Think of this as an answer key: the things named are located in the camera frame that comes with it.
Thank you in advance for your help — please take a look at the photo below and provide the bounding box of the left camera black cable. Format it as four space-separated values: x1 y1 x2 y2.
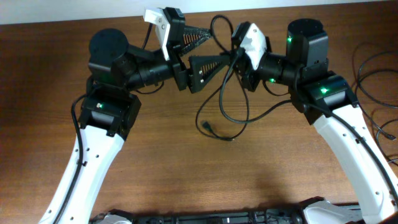
49 23 155 224

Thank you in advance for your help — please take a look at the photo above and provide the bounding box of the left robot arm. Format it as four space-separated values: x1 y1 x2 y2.
40 26 229 223

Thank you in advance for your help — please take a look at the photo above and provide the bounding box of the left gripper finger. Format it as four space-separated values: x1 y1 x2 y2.
188 55 230 93
178 26 212 57

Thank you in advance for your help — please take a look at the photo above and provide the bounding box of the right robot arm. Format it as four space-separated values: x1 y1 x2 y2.
231 19 397 223

